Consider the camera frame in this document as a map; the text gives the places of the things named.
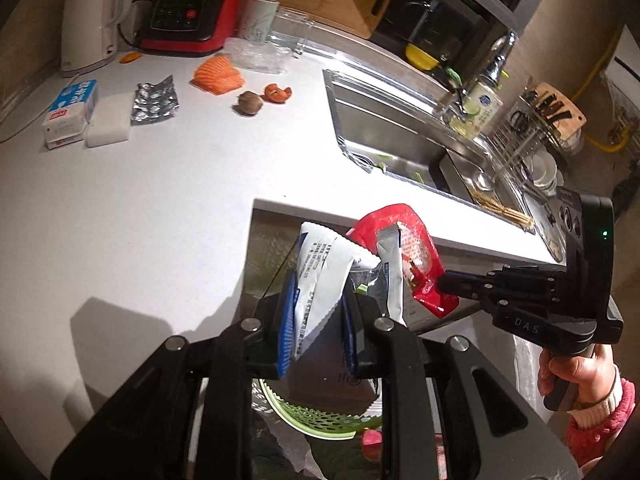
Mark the red silver snack wrapper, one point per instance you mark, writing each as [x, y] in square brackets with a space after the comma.
[397, 229]

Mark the wire dish rack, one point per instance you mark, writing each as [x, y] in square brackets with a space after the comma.
[527, 148]

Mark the chrome faucet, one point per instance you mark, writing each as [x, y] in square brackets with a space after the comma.
[489, 74]

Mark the stainless steel sink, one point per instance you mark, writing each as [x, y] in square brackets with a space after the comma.
[378, 131]

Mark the white foam block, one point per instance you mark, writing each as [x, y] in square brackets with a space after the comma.
[110, 122]

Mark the orange fruit peel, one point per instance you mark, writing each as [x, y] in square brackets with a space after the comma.
[274, 94]

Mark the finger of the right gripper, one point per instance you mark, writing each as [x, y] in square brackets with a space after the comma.
[468, 285]

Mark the blue white milk carton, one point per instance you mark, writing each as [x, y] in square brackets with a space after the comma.
[68, 117]

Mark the clear drinking glass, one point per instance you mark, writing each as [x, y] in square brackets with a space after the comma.
[291, 29]

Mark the small orange peel scrap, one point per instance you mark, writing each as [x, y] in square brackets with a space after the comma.
[130, 57]

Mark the bundle of bamboo skewers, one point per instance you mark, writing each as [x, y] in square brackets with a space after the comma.
[522, 220]

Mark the green perforated trash basket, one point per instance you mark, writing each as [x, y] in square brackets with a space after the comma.
[316, 423]

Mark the dish soap bottle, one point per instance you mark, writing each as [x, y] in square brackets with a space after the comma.
[475, 110]

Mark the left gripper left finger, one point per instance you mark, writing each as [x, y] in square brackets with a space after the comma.
[284, 323]

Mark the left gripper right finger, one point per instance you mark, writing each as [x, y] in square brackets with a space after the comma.
[356, 348]

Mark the right hand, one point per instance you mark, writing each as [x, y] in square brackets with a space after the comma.
[594, 376]

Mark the orange foam fruit net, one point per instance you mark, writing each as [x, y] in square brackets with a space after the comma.
[217, 75]

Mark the yellow bowl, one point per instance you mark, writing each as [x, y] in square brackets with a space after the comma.
[420, 59]

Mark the white electric kettle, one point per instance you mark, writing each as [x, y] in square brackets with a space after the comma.
[88, 38]

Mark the silver pill blister pack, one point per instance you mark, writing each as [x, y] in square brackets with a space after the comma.
[154, 102]

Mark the wooden knife block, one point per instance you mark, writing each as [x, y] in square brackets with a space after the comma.
[556, 110]

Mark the white printed mug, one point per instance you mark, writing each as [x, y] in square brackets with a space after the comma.
[256, 20]

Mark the brown round fruit pit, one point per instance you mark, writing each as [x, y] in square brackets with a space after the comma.
[249, 104]

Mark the white blue printed wrapper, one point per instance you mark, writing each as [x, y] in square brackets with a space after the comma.
[323, 264]

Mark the red black blender base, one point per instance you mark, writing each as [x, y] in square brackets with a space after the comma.
[189, 27]

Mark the clear plastic bag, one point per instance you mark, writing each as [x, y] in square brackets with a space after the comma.
[261, 57]

